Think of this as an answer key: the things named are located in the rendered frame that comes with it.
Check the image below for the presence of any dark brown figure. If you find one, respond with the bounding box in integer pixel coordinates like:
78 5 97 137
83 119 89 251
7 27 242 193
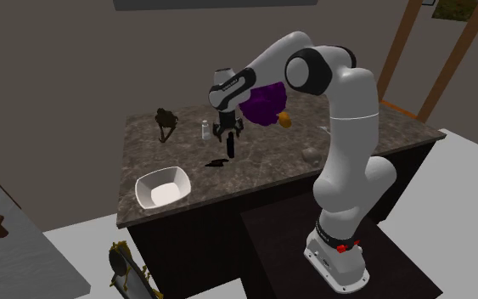
154 108 180 144

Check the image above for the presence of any grey round stone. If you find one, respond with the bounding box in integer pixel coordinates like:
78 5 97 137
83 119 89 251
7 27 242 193
301 146 323 166

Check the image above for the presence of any small clear shaker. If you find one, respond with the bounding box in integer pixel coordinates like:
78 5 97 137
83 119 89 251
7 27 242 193
200 119 213 141

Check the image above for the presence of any black flat object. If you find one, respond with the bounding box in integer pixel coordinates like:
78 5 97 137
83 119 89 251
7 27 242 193
204 157 231 168

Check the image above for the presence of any grey wooden cabinet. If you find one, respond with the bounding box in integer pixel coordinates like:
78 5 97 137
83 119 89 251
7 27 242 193
0 159 93 299

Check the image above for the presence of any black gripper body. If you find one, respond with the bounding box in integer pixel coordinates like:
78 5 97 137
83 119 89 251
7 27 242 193
217 110 238 130

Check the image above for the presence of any dark robot stand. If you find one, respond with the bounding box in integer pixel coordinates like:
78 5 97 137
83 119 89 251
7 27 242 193
240 192 445 299

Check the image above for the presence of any white square bowl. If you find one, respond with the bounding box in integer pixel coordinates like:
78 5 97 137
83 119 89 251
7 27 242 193
134 166 193 211

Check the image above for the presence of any black upright cylinder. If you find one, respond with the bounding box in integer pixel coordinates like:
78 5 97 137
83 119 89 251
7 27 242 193
226 131 236 160

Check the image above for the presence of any dark kitchen island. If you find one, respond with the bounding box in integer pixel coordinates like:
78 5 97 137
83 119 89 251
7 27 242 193
115 92 447 299

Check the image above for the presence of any purple lumpy object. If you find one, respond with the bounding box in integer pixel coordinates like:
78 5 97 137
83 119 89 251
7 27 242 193
238 81 288 127

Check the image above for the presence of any brown wooden door frame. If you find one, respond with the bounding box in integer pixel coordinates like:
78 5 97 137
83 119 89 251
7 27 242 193
376 0 478 123

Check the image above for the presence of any green wall picture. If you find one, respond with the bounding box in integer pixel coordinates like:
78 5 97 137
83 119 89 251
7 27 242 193
430 0 478 23

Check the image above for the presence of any gold framed mirror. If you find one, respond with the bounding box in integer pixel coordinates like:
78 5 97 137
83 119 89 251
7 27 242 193
107 240 166 299

